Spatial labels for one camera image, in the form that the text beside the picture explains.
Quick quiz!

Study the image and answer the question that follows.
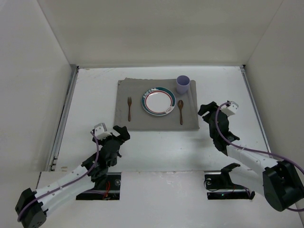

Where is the grey cloth placemat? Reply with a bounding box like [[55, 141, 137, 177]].
[[114, 78, 200, 131]]

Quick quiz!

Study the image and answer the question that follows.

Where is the brown wooden spoon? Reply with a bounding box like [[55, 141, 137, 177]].
[[178, 100, 184, 125]]

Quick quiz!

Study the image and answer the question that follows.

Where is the brown wooden fork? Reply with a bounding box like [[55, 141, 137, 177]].
[[127, 97, 132, 122]]

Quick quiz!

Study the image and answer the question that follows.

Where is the lilac plastic cup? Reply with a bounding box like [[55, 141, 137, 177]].
[[176, 75, 190, 95]]

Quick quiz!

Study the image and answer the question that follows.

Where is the white plate green red rim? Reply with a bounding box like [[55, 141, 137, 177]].
[[141, 87, 176, 116]]

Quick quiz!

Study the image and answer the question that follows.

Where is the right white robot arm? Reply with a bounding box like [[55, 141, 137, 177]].
[[198, 101, 304, 211]]

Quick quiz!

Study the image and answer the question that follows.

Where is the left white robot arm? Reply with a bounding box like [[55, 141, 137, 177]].
[[15, 123, 130, 228]]

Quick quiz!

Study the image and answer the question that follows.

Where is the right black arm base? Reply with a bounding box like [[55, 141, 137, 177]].
[[203, 163, 255, 200]]

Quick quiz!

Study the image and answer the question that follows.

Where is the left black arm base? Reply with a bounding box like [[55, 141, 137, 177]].
[[76, 172, 121, 200]]

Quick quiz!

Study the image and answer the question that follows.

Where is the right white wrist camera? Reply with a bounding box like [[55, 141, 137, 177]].
[[221, 101, 239, 117]]

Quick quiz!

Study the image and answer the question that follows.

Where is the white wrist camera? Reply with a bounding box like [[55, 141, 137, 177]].
[[93, 123, 111, 140], [221, 101, 239, 117]]

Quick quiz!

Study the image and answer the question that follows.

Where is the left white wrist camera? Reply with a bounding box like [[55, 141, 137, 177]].
[[93, 123, 111, 140]]

